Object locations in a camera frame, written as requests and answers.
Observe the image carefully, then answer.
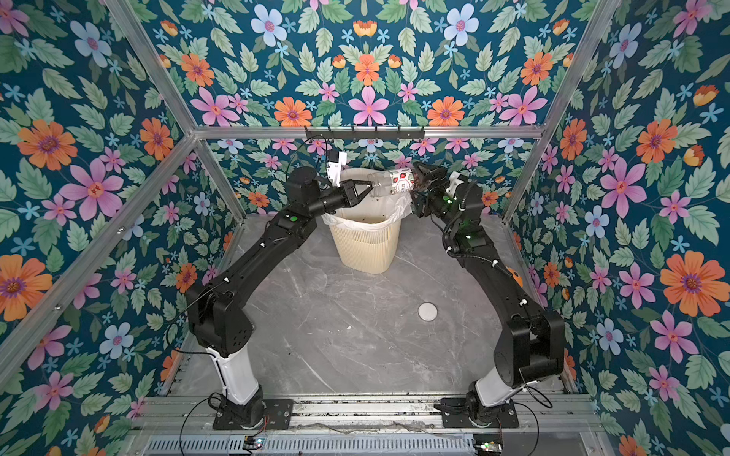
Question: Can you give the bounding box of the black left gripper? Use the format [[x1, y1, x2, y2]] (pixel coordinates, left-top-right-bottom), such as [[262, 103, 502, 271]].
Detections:
[[302, 182, 373, 222]]

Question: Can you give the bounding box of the white round jar lid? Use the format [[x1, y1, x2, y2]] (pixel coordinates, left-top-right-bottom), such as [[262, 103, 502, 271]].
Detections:
[[417, 302, 438, 322]]

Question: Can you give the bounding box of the jar with white lid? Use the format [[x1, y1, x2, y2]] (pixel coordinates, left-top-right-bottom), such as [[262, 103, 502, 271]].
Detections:
[[367, 168, 416, 198]]

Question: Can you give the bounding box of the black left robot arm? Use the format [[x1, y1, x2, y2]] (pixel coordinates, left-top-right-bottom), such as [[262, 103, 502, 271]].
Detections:
[[186, 167, 373, 429]]

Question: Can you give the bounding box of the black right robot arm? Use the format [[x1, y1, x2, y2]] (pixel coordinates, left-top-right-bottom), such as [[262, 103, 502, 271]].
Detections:
[[411, 163, 566, 427]]

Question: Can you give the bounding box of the white plastic bin liner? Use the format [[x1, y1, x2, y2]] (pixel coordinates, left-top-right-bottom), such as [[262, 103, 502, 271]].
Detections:
[[330, 168, 412, 220]]

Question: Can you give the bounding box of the cream ribbed trash bin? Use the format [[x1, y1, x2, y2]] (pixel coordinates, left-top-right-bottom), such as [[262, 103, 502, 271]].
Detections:
[[322, 215, 402, 275]]

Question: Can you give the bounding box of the orange plush toy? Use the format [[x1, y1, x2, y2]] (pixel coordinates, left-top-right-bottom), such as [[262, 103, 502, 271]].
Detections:
[[508, 267, 524, 287]]

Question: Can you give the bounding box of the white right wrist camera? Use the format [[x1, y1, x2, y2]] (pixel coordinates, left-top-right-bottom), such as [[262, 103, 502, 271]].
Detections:
[[446, 171, 469, 199]]

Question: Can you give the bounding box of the black wall hook rail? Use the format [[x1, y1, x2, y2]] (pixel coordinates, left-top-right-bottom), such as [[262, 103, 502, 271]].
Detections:
[[304, 127, 426, 141]]

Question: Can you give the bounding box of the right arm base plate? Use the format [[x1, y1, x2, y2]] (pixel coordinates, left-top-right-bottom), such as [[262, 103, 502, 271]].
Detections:
[[433, 397, 519, 431]]

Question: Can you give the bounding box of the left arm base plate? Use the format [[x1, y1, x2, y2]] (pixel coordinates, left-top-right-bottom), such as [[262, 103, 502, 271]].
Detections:
[[208, 396, 294, 431]]

